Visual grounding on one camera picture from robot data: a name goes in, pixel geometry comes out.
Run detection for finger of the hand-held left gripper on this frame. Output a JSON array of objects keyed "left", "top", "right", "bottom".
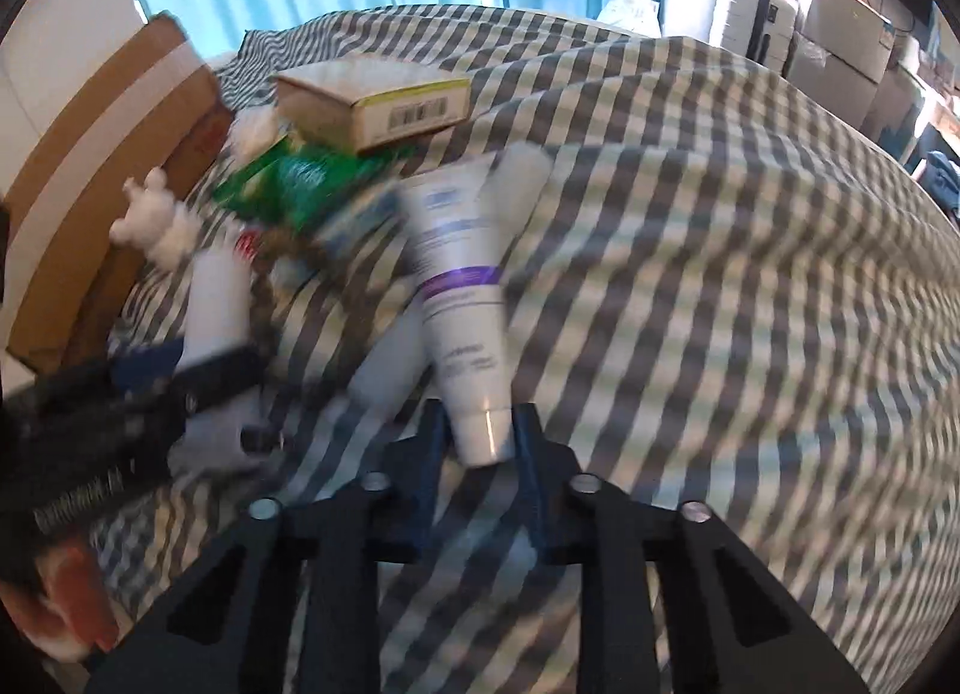
[
  {"left": 169, "top": 345, "right": 267, "bottom": 416},
  {"left": 112, "top": 340, "right": 185, "bottom": 395}
]

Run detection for blue white small packet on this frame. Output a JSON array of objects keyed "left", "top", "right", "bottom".
[{"left": 315, "top": 184, "right": 406, "bottom": 254}]

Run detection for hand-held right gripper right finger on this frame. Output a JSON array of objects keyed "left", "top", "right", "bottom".
[{"left": 512, "top": 401, "right": 871, "bottom": 694}]

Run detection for white tube with purple band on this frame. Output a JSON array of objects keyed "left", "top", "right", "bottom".
[{"left": 397, "top": 152, "right": 518, "bottom": 468}]

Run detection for clear plastic bag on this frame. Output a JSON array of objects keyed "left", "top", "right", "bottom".
[{"left": 596, "top": 0, "right": 665, "bottom": 35}]

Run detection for person's left hand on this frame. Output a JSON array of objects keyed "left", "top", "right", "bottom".
[{"left": 30, "top": 533, "right": 121, "bottom": 665}]

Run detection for brown cardboard box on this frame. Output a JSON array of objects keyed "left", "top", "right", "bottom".
[{"left": 0, "top": 11, "right": 233, "bottom": 376}]

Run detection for white suitcase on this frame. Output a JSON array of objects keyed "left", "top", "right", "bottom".
[{"left": 709, "top": 0, "right": 807, "bottom": 76}]

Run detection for white toy figure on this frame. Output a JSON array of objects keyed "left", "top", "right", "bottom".
[{"left": 109, "top": 167, "right": 200, "bottom": 268}]

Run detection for long white plastic bottle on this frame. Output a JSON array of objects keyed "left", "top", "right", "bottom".
[{"left": 346, "top": 143, "right": 554, "bottom": 414}]

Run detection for green packet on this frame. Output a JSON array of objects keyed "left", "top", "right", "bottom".
[{"left": 210, "top": 137, "right": 417, "bottom": 238}]

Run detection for white nozzle bottle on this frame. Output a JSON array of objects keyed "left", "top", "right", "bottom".
[{"left": 178, "top": 244, "right": 284, "bottom": 476}]

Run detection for dark blue clothes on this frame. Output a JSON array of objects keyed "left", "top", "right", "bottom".
[{"left": 919, "top": 150, "right": 960, "bottom": 215}]

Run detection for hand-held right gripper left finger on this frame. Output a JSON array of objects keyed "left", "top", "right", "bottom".
[{"left": 86, "top": 400, "right": 451, "bottom": 694}]

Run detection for flat brown kraft box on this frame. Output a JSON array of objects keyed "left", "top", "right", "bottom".
[{"left": 270, "top": 56, "right": 473, "bottom": 155}]

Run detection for grey fridge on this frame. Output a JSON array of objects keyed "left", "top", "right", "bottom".
[{"left": 784, "top": 0, "right": 897, "bottom": 133}]

